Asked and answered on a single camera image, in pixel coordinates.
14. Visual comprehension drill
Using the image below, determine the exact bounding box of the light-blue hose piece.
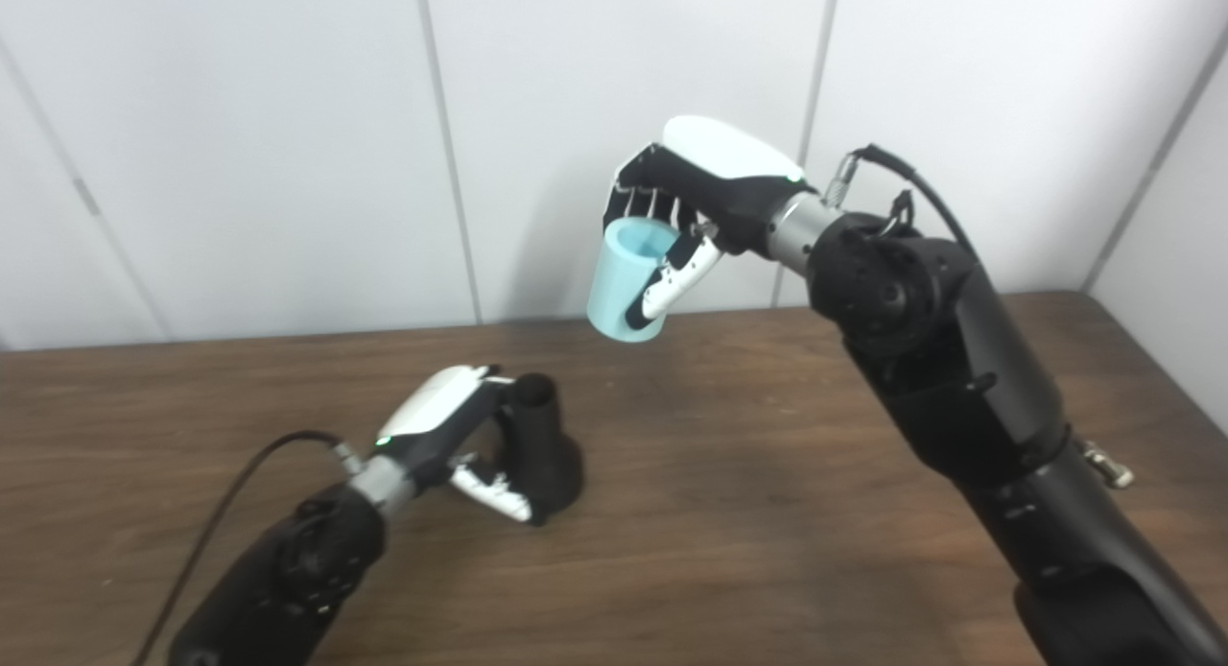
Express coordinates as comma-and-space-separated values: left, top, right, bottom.
586, 218, 680, 343

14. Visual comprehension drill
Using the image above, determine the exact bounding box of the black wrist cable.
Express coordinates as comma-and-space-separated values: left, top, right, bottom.
130, 430, 366, 666
823, 144, 980, 264

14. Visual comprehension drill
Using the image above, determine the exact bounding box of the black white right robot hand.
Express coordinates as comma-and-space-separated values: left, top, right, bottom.
602, 115, 816, 331

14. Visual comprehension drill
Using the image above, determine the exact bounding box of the silver elbow connector plug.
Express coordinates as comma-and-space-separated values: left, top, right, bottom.
1084, 442, 1135, 488

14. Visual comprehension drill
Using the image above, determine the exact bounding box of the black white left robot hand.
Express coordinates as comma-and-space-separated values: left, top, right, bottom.
374, 364, 534, 525

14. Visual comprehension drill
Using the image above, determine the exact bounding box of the black flared nozzle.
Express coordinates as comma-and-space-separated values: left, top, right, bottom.
494, 373, 584, 526

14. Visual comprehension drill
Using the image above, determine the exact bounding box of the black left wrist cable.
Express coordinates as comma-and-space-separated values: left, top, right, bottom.
130, 430, 366, 666

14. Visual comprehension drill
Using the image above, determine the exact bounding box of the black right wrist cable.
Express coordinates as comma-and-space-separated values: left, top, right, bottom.
823, 144, 980, 264

